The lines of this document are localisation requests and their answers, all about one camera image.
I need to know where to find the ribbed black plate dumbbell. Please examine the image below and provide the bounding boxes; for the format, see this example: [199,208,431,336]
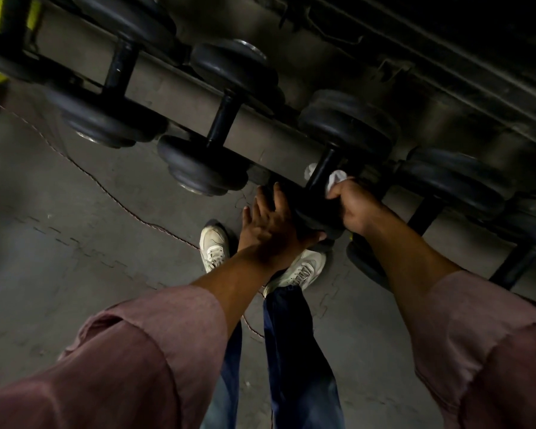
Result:
[267,89,401,242]

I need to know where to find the person's left hand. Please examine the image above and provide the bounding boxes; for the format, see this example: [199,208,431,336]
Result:
[237,182,328,271]

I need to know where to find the white cleaning cloth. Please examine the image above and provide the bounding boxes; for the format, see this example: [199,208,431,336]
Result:
[303,163,354,195]

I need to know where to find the black yellow dumbbell rack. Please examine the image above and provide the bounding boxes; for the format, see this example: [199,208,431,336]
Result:
[0,0,536,309]

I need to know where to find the row of ribbed plate dumbbells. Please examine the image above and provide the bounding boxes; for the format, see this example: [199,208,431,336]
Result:
[346,147,536,293]

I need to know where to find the person's blue jeans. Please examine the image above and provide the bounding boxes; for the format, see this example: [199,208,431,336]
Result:
[201,283,345,429]

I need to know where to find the person's white shoe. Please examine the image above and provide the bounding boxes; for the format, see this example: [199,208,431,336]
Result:
[262,247,328,299]
[199,223,231,274]

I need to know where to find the person's right forearm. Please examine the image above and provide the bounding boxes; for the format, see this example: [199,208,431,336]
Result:
[366,214,536,429]

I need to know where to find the person's left forearm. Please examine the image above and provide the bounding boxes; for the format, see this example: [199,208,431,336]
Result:
[0,245,278,429]

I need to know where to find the thin red white cord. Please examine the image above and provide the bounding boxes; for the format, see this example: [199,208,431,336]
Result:
[0,95,267,343]

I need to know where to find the person's right hand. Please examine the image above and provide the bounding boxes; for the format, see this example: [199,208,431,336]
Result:
[326,177,403,240]

